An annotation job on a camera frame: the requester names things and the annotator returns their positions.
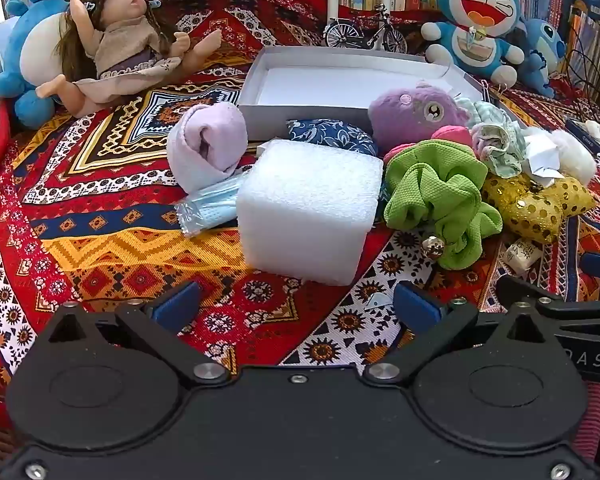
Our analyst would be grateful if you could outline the white foam block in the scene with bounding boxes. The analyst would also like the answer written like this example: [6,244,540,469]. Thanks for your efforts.
[236,140,384,286]

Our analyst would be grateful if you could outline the dark blue flat box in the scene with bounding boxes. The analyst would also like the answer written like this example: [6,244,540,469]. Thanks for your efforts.
[565,117,600,166]

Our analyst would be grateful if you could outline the gold sequin bow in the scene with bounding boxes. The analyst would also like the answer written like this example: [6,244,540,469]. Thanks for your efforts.
[482,172,596,245]

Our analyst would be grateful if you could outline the white cotton fluff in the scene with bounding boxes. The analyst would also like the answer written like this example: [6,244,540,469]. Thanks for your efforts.
[550,130,597,186]

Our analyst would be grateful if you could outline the white cardboard box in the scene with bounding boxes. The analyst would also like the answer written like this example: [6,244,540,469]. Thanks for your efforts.
[237,45,486,141]

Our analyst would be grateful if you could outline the blue cat plush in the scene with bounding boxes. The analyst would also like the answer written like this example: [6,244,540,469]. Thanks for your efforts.
[421,0,526,85]

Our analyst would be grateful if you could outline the blue white round plush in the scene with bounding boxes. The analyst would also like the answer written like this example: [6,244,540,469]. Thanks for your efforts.
[0,0,96,128]

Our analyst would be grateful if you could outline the purple plush toy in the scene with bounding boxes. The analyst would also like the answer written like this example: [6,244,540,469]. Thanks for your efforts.
[369,82,468,153]

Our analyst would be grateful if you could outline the black model bicycle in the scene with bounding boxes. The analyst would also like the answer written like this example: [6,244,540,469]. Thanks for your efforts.
[324,4,408,53]

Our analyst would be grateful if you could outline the light green checked scrunchie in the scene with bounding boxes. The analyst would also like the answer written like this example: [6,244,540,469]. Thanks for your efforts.
[455,100,526,178]

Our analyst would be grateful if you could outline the black binder clip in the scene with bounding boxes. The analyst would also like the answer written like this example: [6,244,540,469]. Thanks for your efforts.
[477,80,506,108]

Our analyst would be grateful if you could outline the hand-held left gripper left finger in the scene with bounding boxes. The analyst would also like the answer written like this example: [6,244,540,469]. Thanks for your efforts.
[40,281,233,386]

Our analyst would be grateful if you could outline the blue face mask packet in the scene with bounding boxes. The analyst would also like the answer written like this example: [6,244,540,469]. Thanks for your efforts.
[175,172,251,238]

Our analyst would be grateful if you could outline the black cables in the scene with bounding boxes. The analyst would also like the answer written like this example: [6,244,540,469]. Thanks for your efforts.
[565,5,600,111]

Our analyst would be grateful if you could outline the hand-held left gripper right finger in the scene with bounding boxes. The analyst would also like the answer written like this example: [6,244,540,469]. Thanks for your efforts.
[362,280,561,388]

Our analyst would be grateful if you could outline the brown haired doll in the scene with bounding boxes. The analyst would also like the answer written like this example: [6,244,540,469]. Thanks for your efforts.
[35,0,226,118]

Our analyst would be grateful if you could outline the green pink scrunchie with bell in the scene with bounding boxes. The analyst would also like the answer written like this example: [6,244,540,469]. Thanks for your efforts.
[382,125,503,271]

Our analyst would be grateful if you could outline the light blue white scrunchie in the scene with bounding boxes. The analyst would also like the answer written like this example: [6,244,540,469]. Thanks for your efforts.
[522,135,563,186]

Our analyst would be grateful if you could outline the blue alien plush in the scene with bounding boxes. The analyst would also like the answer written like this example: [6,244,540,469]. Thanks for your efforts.
[517,17,567,100]

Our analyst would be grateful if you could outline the blue floral fabric pouch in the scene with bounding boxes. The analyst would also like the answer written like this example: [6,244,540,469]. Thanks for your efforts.
[286,119,378,161]

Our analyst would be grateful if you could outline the red patterned blanket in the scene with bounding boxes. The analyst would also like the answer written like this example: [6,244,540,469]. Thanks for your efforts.
[0,0,600,411]

